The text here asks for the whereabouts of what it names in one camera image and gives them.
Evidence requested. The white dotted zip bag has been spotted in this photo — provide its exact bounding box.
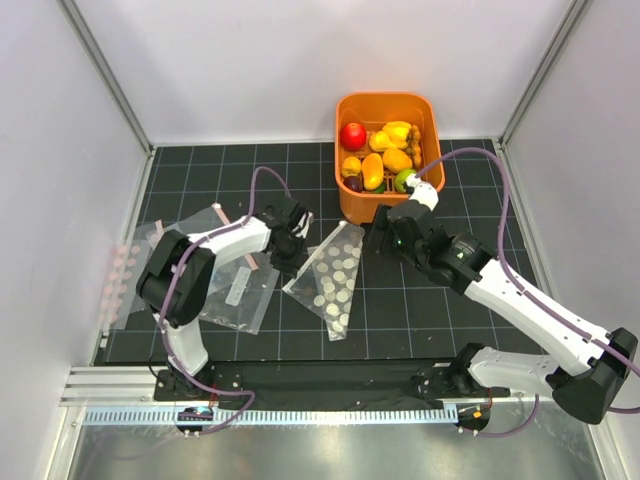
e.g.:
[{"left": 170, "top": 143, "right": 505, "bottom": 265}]
[{"left": 284, "top": 220, "right": 364, "bottom": 341}]

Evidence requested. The yellow mango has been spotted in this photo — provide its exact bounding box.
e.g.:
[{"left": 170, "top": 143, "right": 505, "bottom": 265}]
[{"left": 361, "top": 153, "right": 384, "bottom": 191}]

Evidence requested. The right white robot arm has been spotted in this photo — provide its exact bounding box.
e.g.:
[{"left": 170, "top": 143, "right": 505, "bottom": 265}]
[{"left": 365, "top": 180, "right": 639, "bottom": 425}]

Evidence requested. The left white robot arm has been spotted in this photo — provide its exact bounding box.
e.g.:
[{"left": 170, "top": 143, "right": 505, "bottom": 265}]
[{"left": 136, "top": 196, "right": 312, "bottom": 400}]

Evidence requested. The blue zipper clear bag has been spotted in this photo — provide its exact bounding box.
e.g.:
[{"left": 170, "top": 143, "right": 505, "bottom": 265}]
[{"left": 199, "top": 253, "right": 280, "bottom": 335}]

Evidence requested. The pink dotted zip bag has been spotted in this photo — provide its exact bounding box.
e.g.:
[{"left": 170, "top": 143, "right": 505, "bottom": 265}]
[{"left": 103, "top": 203, "right": 271, "bottom": 334}]

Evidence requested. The green apple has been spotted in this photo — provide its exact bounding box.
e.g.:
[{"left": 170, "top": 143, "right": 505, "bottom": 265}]
[{"left": 394, "top": 168, "right": 416, "bottom": 194}]

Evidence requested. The dark purple plum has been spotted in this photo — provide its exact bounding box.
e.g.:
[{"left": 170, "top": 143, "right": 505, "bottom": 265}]
[{"left": 343, "top": 176, "right": 363, "bottom": 193}]

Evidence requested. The black grid mat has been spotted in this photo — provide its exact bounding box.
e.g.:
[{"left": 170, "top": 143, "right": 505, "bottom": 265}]
[{"left": 136, "top": 140, "right": 539, "bottom": 361}]

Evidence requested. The small orange fruit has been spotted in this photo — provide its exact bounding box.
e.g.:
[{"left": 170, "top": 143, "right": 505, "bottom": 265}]
[{"left": 340, "top": 156, "right": 362, "bottom": 178}]

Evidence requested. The yellow pear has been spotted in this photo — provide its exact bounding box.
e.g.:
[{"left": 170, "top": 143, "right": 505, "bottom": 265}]
[{"left": 369, "top": 130, "right": 397, "bottom": 152}]

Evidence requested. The yellow bell pepper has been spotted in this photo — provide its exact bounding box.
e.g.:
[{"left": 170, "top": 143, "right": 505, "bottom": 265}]
[{"left": 383, "top": 121, "right": 412, "bottom": 148}]

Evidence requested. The red apple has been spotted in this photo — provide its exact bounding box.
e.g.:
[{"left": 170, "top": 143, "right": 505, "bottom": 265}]
[{"left": 339, "top": 122, "right": 367, "bottom": 151}]

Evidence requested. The orange plastic basket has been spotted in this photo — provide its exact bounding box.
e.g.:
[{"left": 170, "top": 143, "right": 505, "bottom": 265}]
[{"left": 334, "top": 92, "right": 441, "bottom": 224}]

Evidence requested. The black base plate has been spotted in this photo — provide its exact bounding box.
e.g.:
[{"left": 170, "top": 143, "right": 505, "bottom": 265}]
[{"left": 149, "top": 358, "right": 511, "bottom": 409}]

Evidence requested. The white slotted cable duct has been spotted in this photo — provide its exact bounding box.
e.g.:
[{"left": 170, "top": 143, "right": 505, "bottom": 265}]
[{"left": 83, "top": 405, "right": 458, "bottom": 427}]

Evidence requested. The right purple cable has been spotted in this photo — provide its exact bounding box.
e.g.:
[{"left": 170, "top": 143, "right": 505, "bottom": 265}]
[{"left": 412, "top": 147, "right": 640, "bottom": 439}]

